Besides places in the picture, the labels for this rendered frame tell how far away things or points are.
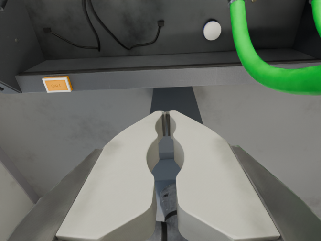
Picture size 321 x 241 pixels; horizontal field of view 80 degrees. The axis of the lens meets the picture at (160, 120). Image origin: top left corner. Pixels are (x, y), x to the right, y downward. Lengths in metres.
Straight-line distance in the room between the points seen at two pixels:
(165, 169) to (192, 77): 0.38
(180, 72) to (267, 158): 1.71
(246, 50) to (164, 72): 0.23
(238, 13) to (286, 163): 1.99
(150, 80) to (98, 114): 1.25
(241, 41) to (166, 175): 0.53
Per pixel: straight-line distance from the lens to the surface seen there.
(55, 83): 0.45
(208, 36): 0.50
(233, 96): 1.55
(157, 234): 0.57
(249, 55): 0.18
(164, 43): 0.51
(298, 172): 2.31
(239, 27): 0.22
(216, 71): 0.41
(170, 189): 0.66
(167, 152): 0.70
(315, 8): 0.26
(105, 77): 0.42
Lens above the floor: 1.33
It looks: 58 degrees down
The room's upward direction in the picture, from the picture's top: 177 degrees counter-clockwise
